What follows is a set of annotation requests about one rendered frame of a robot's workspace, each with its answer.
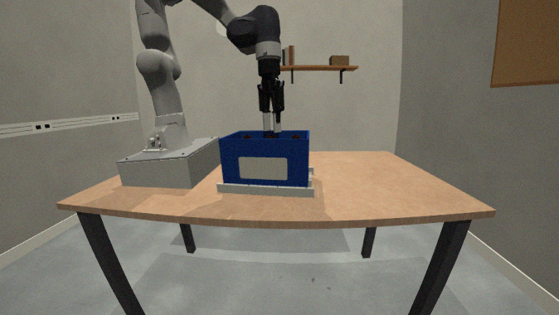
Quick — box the blue plastic crate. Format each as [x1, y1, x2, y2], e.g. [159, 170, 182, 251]
[222, 130, 309, 187]

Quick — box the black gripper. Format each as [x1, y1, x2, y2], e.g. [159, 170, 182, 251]
[257, 58, 284, 133]

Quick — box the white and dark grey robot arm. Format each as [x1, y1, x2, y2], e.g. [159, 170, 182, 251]
[135, 0, 281, 153]

